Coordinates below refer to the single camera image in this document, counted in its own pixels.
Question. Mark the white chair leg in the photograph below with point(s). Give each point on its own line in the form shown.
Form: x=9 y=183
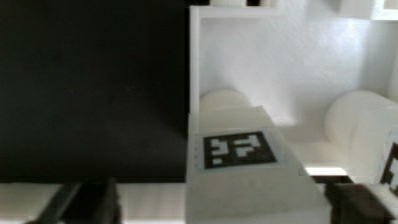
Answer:
x=249 y=187
x=361 y=128

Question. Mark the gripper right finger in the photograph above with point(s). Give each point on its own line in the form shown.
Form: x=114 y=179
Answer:
x=358 y=206

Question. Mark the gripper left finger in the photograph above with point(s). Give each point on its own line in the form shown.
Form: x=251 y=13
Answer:
x=84 y=204

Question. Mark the white front fence rail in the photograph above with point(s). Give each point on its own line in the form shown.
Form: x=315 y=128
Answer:
x=151 y=202

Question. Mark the white chair seat part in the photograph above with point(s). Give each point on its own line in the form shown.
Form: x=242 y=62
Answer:
x=294 y=55

